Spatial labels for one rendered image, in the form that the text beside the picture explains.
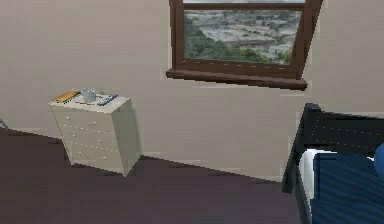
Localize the blue remote control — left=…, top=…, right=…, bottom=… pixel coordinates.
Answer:
left=97, top=93, right=119, bottom=107

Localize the brown framed window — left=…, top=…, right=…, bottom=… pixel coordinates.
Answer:
left=165, top=0, right=324, bottom=92

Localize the cream chest of drawers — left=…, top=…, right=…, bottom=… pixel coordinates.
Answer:
left=48, top=91, right=142, bottom=178

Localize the white mug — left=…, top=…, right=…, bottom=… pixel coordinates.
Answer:
left=80, top=87, right=98, bottom=104

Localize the orange book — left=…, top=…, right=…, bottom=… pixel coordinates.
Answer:
left=51, top=90, right=82, bottom=104

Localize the black bed with blue cover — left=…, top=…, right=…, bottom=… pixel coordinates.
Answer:
left=280, top=102, right=384, bottom=224

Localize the blue pillow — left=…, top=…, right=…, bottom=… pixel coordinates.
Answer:
left=373, top=143, right=384, bottom=181

